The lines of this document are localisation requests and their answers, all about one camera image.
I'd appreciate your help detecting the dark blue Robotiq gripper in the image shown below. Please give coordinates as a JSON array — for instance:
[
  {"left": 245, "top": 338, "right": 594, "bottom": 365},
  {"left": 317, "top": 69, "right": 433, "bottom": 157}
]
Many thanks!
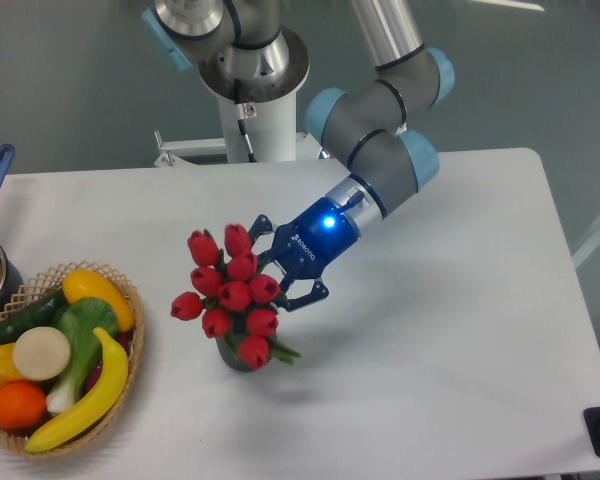
[{"left": 248, "top": 197, "right": 361, "bottom": 312}]

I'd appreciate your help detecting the red tulip bouquet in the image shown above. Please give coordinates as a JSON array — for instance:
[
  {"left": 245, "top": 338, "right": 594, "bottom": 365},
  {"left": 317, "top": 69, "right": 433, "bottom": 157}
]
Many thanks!
[{"left": 171, "top": 224, "right": 300, "bottom": 367}]

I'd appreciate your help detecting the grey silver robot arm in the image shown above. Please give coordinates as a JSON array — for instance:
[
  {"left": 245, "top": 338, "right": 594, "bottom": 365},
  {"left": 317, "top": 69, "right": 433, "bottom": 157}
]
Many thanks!
[{"left": 143, "top": 1, "right": 455, "bottom": 311}]

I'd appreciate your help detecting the dark grey ribbed vase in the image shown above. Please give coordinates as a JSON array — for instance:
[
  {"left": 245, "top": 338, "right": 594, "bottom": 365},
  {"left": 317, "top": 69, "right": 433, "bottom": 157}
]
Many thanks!
[{"left": 216, "top": 333, "right": 271, "bottom": 372}]

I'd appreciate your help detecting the red plastic fruit in basket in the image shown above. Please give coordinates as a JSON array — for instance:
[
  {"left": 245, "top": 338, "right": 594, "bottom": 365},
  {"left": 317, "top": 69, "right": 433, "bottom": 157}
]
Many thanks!
[{"left": 83, "top": 332, "right": 132, "bottom": 394}]

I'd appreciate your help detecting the yellow squash toy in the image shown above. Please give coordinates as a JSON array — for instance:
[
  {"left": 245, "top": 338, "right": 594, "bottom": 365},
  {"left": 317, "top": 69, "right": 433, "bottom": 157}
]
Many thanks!
[{"left": 62, "top": 269, "right": 135, "bottom": 332}]

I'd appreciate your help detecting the yellow plastic banana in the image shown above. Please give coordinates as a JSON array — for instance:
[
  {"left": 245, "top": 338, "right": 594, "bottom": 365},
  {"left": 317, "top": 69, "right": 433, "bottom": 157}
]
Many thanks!
[{"left": 25, "top": 327, "right": 129, "bottom": 453}]

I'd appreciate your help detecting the green bok choy toy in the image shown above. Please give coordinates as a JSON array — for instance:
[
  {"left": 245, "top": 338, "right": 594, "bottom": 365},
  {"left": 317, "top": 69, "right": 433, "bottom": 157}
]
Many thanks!
[{"left": 47, "top": 297, "right": 118, "bottom": 416}]

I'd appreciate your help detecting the woven wicker basket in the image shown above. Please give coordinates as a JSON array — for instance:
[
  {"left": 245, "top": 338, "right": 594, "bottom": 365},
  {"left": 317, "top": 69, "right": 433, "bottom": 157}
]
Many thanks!
[{"left": 0, "top": 261, "right": 145, "bottom": 459}]

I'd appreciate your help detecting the dark green cucumber toy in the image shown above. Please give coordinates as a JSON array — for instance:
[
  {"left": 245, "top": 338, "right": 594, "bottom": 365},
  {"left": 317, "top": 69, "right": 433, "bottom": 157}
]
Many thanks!
[{"left": 0, "top": 289, "right": 68, "bottom": 345}]

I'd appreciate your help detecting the beige round disc toy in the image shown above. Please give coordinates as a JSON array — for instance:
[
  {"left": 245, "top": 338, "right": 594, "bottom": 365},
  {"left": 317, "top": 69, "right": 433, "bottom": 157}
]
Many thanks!
[{"left": 12, "top": 327, "right": 71, "bottom": 381}]

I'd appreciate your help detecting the orange plastic fruit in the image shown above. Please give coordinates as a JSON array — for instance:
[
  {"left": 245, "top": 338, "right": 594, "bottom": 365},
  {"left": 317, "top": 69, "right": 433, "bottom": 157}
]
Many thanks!
[{"left": 0, "top": 381, "right": 47, "bottom": 430}]

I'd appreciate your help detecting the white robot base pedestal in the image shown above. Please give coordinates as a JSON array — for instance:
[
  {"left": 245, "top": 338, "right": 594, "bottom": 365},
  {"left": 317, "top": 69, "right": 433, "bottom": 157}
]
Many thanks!
[{"left": 154, "top": 88, "right": 328, "bottom": 167}]

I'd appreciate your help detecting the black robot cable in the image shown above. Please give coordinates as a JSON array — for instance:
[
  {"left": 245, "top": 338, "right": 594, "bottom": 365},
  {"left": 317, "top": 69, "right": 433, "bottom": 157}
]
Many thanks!
[{"left": 232, "top": 77, "right": 258, "bottom": 163}]

